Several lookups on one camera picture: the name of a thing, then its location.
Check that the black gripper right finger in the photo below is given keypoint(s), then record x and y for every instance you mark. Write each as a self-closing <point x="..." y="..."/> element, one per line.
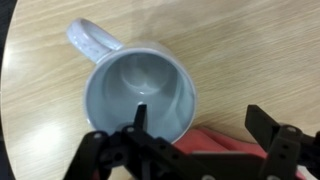
<point x="283" y="153"/>

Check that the orange cloth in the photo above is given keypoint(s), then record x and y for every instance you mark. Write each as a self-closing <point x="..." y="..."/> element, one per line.
<point x="213" y="141"/>

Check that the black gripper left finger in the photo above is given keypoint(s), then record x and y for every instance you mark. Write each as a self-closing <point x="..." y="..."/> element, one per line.
<point x="150" y="156"/>

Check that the white ceramic mug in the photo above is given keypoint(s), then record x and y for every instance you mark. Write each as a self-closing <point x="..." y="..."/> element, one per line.
<point x="140" y="76"/>

